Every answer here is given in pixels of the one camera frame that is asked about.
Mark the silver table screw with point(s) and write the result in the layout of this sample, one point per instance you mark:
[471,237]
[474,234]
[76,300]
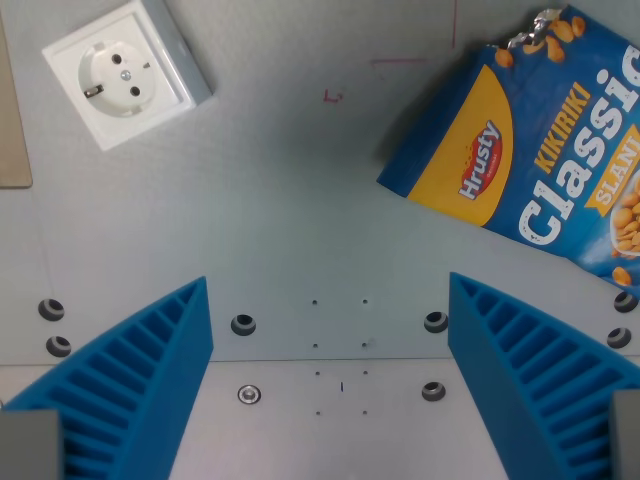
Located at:
[249,394]

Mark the beige flat board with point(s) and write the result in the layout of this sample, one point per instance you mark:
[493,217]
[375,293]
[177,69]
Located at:
[11,115]

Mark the white wall power socket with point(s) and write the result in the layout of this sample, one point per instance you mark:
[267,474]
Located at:
[129,70]

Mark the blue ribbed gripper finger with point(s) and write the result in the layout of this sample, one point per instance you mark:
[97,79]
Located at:
[530,370]
[125,380]

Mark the blue Hrusty peanut snack bag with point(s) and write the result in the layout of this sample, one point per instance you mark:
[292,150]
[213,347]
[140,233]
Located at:
[540,150]

